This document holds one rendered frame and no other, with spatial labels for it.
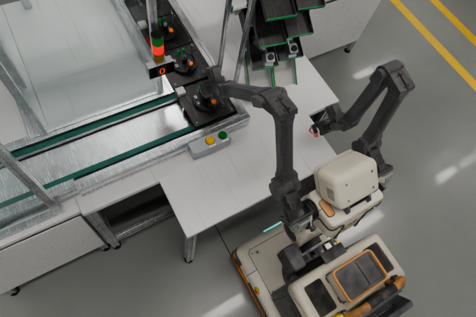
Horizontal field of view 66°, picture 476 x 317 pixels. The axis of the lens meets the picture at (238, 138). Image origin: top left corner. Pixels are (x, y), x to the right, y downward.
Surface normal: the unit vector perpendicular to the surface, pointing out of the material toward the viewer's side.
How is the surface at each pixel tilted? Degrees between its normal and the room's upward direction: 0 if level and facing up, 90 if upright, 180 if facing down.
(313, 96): 0
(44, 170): 0
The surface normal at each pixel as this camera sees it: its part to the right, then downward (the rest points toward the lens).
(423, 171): 0.13, -0.46
